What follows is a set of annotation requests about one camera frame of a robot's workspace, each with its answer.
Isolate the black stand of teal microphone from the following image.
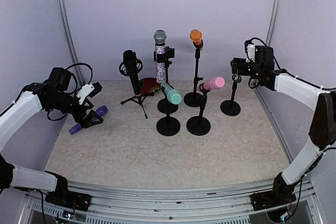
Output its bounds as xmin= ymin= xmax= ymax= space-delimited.
xmin=156 ymin=98 xmax=181 ymax=136

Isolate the teal microphone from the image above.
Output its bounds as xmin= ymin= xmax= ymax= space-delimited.
xmin=161 ymin=82 xmax=182 ymax=105

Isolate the front aluminium rail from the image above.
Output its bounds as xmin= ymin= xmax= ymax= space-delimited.
xmin=15 ymin=178 xmax=326 ymax=224

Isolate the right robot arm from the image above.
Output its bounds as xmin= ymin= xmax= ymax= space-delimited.
xmin=230 ymin=40 xmax=335 ymax=210

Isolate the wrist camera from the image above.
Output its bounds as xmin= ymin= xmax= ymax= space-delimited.
xmin=76 ymin=82 xmax=102 ymax=105
xmin=244 ymin=40 xmax=255 ymax=62

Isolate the pink microphone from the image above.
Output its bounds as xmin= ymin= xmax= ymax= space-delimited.
xmin=197 ymin=77 xmax=225 ymax=91

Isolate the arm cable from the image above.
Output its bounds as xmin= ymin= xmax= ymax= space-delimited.
xmin=245 ymin=37 xmax=289 ymax=75
xmin=65 ymin=62 xmax=94 ymax=93

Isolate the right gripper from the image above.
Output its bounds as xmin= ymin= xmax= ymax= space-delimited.
xmin=231 ymin=57 xmax=263 ymax=79

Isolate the red floral plate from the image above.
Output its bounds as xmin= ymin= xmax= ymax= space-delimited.
xmin=139 ymin=78 xmax=161 ymax=95

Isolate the rhinestone silver microphone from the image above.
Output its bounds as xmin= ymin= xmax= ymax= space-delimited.
xmin=153 ymin=29 xmax=167 ymax=84

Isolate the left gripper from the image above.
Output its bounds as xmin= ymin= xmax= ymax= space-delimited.
xmin=48 ymin=92 xmax=103 ymax=128

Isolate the right aluminium frame post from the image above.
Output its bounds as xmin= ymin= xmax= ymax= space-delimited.
xmin=253 ymin=0 xmax=286 ymax=88

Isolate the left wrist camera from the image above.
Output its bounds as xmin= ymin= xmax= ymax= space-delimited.
xmin=76 ymin=82 xmax=102 ymax=105

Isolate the black stand of purple microphone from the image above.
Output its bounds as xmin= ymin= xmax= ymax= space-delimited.
xmin=220 ymin=74 xmax=241 ymax=116

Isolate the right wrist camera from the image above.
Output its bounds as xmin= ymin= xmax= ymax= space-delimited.
xmin=244 ymin=40 xmax=255 ymax=62

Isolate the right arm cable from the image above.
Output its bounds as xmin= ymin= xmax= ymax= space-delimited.
xmin=245 ymin=37 xmax=289 ymax=75

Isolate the black stand of rhinestone microphone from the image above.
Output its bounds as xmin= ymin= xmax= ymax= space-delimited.
xmin=153 ymin=46 xmax=179 ymax=114

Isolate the black stand of orange microphone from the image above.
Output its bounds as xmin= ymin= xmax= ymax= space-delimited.
xmin=184 ymin=46 xmax=203 ymax=108

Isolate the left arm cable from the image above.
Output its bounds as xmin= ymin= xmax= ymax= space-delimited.
xmin=65 ymin=62 xmax=94 ymax=93

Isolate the purple microphone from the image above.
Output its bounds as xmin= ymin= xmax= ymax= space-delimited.
xmin=69 ymin=105 xmax=108 ymax=135

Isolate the black microphone orange ring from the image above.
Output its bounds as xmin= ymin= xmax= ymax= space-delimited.
xmin=122 ymin=49 xmax=143 ymax=99

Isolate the black stand of pink microphone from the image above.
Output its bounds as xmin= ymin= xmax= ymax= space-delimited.
xmin=186 ymin=83 xmax=211 ymax=136

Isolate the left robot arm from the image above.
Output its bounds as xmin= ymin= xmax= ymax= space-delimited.
xmin=1 ymin=67 xmax=103 ymax=211

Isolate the black tripod shock-mount stand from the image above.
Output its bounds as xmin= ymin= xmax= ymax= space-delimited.
xmin=119 ymin=59 xmax=148 ymax=119

